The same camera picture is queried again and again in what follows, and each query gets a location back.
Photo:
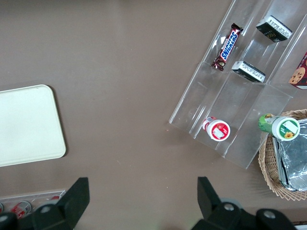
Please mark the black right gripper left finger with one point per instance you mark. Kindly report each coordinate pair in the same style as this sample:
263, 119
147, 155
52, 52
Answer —
72, 201

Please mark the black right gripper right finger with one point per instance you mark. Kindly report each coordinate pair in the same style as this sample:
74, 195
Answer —
211, 203

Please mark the light wicker basket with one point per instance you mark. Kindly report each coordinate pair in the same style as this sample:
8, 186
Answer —
266, 163

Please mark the cream rectangular serving tray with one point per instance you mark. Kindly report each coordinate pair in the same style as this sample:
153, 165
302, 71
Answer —
28, 124

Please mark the red cola bottle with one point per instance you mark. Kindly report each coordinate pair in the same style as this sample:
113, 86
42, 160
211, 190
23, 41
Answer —
55, 198
22, 205

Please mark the clear acrylic bottle rack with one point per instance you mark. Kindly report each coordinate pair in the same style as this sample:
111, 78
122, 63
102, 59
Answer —
43, 194

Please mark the red capped yogurt bottle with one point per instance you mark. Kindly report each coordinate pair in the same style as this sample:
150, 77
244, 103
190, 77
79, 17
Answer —
218, 130

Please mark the aluminium foil food container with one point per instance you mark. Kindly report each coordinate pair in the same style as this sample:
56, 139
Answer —
295, 163

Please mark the green yogurt drink bottle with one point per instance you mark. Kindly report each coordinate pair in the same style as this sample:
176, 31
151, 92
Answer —
286, 128

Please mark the clear acrylic stepped shelf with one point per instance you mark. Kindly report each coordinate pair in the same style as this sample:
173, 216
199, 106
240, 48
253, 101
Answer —
263, 105

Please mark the small black white box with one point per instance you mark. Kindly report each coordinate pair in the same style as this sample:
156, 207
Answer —
275, 30
249, 71

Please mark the red chocolate chip cookie box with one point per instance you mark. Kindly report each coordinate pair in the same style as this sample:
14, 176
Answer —
301, 74

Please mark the Snickers chocolate bar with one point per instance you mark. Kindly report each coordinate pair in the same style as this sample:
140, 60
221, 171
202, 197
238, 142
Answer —
227, 46

